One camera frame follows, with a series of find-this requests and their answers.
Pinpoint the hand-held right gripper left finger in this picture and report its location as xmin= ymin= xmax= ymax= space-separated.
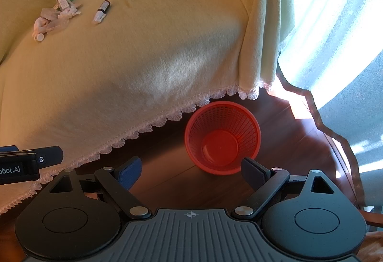
xmin=49 ymin=157 xmax=152 ymax=220

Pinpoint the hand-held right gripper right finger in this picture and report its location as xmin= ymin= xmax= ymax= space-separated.
xmin=232 ymin=157 xmax=335 ymax=218

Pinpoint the red plastic mesh basket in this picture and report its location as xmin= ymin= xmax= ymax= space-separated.
xmin=184 ymin=101 xmax=261 ymax=175

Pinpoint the pale yellow blanket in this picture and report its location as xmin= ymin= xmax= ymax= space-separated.
xmin=0 ymin=0 xmax=296 ymax=215

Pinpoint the sheer curtain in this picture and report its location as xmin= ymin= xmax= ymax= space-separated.
xmin=278 ymin=0 xmax=383 ymax=174

